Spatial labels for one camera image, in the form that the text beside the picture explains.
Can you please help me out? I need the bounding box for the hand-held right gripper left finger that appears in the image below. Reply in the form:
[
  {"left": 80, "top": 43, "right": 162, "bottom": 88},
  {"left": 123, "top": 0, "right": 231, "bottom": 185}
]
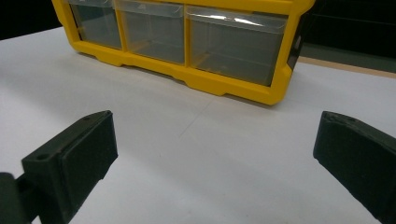
[{"left": 21, "top": 109, "right": 120, "bottom": 224}]

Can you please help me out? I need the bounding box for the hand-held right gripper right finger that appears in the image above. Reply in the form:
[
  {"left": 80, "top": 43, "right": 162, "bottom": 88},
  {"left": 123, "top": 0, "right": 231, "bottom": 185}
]
[{"left": 312, "top": 110, "right": 396, "bottom": 224}]

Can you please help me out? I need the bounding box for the clear plastic drawer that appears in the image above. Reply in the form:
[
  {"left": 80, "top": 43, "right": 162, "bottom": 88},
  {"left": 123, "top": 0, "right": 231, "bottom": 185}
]
[
  {"left": 65, "top": 0, "right": 123, "bottom": 50},
  {"left": 185, "top": 5, "right": 289, "bottom": 87},
  {"left": 114, "top": 0, "right": 186, "bottom": 65}
]

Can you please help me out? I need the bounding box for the yellow drawer cabinet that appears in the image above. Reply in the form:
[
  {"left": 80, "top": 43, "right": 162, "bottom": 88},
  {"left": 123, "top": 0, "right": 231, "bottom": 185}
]
[{"left": 50, "top": 0, "right": 316, "bottom": 106}]

